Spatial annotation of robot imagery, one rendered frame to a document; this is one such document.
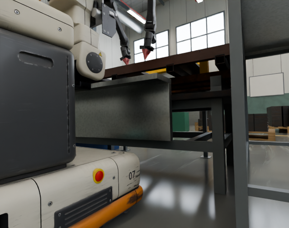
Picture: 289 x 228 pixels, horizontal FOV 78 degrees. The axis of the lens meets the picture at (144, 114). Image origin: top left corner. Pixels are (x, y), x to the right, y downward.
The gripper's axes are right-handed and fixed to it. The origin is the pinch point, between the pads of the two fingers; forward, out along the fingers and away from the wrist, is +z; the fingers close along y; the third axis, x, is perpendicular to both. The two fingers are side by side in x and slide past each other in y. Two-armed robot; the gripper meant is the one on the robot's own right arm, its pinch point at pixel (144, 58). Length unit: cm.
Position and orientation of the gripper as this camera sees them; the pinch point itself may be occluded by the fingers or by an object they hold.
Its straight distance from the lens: 146.6
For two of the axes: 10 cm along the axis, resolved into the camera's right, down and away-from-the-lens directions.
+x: -5.2, -0.1, -8.6
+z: -1.8, 9.8, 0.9
